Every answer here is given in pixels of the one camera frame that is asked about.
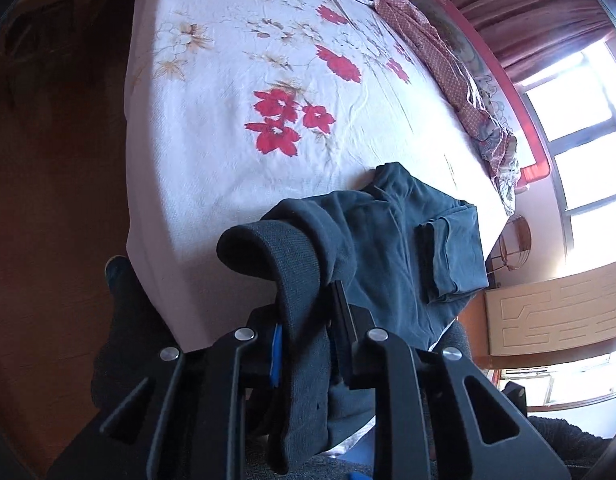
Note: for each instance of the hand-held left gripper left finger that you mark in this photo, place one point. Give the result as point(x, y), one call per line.
point(275, 360)

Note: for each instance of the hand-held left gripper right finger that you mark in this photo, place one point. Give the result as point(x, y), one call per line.
point(345, 320)

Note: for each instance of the dark teal sweatshirt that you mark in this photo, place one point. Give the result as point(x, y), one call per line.
point(388, 240)

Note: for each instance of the person's foot in dark sock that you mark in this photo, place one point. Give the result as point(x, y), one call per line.
point(128, 330)

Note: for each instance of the bed with floral sheet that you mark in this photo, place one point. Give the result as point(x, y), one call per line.
point(228, 160)

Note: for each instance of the cream panelled door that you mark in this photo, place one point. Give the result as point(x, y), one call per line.
point(553, 310)

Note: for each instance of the pink patterned quilt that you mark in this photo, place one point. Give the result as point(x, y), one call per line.
point(453, 80)

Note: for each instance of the person's dark trouser leg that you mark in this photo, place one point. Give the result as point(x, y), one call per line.
point(578, 445)

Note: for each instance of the window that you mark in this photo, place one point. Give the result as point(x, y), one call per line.
point(578, 125)

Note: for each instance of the mauve curtain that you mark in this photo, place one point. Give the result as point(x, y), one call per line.
point(528, 15)

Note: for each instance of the wooden nightstand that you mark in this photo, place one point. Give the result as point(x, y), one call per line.
point(38, 35)

